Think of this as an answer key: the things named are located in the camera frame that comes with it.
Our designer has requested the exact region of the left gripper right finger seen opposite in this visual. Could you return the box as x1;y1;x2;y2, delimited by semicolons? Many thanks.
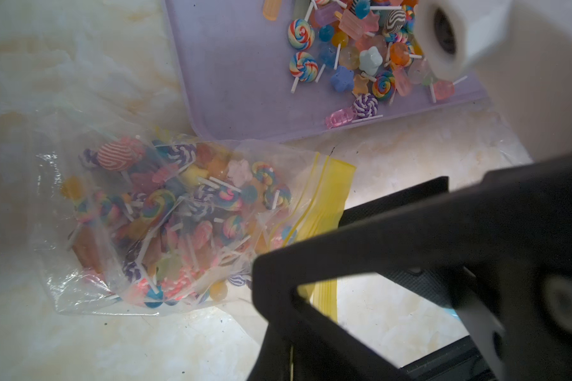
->
252;155;572;380

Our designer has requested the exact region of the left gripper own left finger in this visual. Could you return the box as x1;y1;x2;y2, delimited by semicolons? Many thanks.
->
247;323;294;381

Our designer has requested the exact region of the lavender plastic tray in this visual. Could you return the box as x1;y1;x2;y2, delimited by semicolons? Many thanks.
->
161;0;489;144

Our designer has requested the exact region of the pile of candies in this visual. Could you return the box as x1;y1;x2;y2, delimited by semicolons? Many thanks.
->
258;1;470;132

